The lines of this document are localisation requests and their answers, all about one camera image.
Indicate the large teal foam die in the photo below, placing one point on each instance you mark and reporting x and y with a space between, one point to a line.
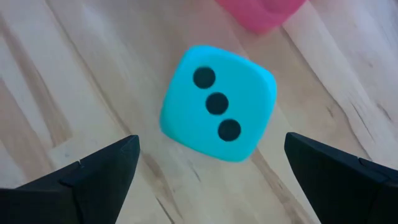
248 93

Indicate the pink translucent plastic bin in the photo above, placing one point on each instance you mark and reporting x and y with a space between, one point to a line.
258 15

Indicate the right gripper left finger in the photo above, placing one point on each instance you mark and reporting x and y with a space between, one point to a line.
77 193

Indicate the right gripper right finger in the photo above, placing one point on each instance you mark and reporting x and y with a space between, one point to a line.
342 186

